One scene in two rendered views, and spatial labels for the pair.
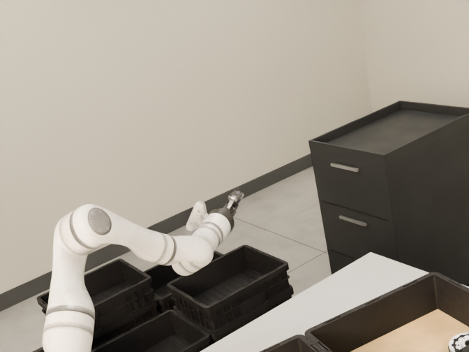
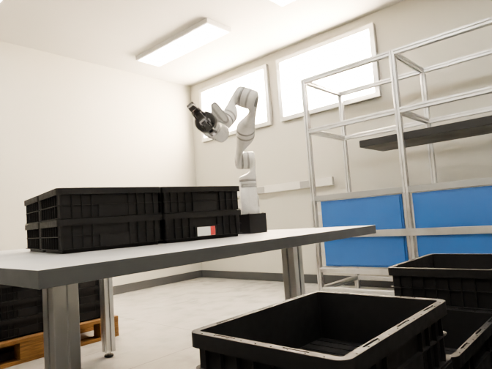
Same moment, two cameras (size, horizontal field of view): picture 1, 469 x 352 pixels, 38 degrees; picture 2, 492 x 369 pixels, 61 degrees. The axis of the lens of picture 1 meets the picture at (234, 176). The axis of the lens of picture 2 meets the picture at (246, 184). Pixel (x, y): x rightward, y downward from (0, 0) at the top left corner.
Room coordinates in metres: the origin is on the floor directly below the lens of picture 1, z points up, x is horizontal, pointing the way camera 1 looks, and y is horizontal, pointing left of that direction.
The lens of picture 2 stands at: (3.09, -0.23, 0.78)
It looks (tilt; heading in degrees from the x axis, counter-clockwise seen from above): 5 degrees up; 163
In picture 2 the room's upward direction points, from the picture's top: 4 degrees counter-clockwise
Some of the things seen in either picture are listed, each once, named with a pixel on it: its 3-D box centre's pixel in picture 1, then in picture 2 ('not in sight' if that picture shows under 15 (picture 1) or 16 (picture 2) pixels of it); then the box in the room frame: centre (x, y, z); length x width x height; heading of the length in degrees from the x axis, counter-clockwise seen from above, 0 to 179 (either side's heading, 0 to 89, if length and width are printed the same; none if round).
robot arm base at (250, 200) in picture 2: not in sight; (249, 198); (0.97, 0.41, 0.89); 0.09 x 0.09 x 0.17; 31
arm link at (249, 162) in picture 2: not in sight; (247, 168); (0.97, 0.41, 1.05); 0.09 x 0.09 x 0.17; 80
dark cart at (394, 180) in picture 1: (403, 218); not in sight; (2.84, -0.72, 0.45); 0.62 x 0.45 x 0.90; 122
